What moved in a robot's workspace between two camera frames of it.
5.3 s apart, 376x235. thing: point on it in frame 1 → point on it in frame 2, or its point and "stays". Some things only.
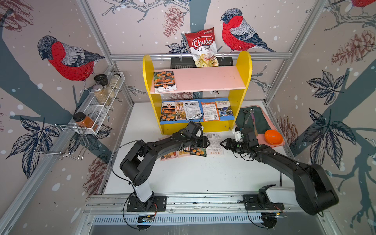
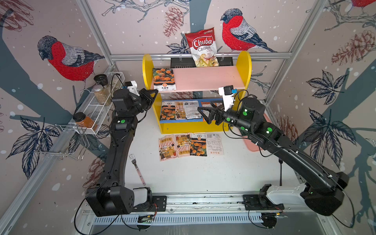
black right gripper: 231,147 → 221,113
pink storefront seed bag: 215,148 stays
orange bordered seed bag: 210,111 stays
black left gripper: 203,142 → 144,94
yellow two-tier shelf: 212,97 stays
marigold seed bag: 164,81 stays
